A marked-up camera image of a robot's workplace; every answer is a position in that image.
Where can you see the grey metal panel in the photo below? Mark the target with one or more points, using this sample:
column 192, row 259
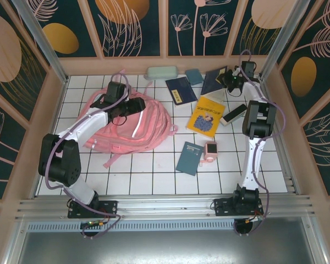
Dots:
column 165, row 247

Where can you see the small teal notebook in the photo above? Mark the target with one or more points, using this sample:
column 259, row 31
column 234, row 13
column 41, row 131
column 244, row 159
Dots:
column 194, row 76

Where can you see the aluminium mounting rail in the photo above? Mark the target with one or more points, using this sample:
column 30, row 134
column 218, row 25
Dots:
column 165, row 204

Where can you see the black board eraser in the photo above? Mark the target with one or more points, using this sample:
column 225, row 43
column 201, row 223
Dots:
column 232, row 114

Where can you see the black electronics module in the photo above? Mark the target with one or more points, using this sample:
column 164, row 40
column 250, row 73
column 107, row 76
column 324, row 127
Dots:
column 244, row 228
column 89, row 231

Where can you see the aluminium frame post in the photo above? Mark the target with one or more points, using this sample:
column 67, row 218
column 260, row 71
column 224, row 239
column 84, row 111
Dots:
column 284, row 35
column 42, row 41

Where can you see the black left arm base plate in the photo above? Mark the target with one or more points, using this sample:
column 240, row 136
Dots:
column 110, row 207

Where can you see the pink backpack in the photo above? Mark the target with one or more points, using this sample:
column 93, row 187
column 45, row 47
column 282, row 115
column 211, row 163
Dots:
column 148, row 129

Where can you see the large teal notebook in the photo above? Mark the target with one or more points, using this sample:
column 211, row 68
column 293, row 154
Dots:
column 188, row 162

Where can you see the small pink cube toy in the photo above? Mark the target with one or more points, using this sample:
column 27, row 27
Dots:
column 211, row 149

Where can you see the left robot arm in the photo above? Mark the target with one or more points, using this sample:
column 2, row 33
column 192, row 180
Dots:
column 60, row 159

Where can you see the thick navy book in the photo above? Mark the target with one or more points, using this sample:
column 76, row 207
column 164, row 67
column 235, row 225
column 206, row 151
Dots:
column 210, row 82

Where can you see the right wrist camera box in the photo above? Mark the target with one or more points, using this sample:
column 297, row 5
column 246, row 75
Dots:
column 236, row 71

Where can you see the mint green pencil case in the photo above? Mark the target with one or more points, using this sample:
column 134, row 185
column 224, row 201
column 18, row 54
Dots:
column 162, row 72

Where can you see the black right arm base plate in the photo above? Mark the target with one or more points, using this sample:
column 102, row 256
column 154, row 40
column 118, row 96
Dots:
column 222, row 207

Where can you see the aluminium side rail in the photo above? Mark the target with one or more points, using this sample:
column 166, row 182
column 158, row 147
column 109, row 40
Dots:
column 290, row 176

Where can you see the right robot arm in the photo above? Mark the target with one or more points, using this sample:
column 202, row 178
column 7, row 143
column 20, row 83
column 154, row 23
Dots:
column 259, row 118

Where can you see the thin navy book yellow label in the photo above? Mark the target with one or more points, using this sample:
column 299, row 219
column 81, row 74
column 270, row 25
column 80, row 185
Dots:
column 184, row 90

